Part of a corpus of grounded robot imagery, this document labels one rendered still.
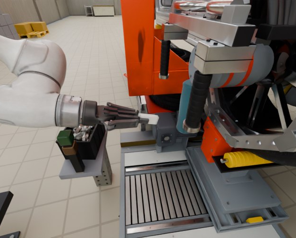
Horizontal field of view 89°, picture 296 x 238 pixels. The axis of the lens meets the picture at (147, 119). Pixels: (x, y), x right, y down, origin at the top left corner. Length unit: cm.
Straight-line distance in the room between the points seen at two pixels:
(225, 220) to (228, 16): 88
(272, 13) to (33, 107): 49
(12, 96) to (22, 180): 107
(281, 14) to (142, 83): 75
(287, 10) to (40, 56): 53
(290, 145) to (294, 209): 96
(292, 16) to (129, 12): 68
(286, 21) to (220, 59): 10
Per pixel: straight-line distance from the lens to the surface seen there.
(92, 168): 71
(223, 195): 95
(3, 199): 102
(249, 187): 104
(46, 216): 123
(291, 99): 80
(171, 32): 62
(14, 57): 53
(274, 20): 33
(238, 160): 69
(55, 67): 53
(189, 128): 38
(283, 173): 157
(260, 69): 55
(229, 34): 31
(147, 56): 92
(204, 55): 30
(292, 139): 47
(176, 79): 101
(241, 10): 32
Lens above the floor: 100
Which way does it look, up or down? 37 degrees down
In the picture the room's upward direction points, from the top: straight up
